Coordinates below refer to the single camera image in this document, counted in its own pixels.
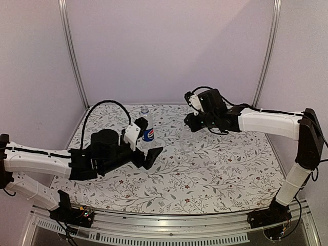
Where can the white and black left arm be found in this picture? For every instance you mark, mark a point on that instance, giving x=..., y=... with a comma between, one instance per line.
x=107, y=151

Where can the aluminium corner post right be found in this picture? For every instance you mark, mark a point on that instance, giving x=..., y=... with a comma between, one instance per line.
x=268, y=52

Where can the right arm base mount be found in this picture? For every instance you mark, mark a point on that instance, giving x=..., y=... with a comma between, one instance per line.
x=274, y=214

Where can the left wrist camera on white mount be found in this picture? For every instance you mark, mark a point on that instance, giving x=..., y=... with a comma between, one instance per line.
x=134, y=131

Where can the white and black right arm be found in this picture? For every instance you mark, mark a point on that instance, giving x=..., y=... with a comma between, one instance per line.
x=212, y=111

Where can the wrist camera on white mount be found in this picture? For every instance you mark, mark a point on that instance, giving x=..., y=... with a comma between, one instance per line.
x=134, y=131
x=194, y=102

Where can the aluminium front frame rail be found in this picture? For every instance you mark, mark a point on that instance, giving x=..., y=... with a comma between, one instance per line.
x=123, y=228

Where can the aluminium corner post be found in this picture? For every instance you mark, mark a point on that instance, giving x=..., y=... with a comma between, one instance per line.
x=268, y=52
x=63, y=10

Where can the floral patterned table mat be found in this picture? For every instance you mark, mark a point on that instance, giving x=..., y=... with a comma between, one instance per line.
x=222, y=174

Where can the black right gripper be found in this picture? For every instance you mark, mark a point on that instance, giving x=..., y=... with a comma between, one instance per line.
x=193, y=124

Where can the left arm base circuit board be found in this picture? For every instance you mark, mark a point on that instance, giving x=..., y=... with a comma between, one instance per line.
x=82, y=216

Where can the right wrist camera on white mount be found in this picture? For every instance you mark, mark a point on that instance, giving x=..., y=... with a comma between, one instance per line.
x=194, y=102

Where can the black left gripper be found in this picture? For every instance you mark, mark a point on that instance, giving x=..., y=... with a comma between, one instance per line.
x=149, y=159

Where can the clear Pepsi plastic bottle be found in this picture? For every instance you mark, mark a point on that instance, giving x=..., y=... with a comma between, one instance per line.
x=147, y=139

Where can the aluminium corner post left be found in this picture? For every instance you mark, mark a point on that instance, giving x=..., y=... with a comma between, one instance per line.
x=63, y=10

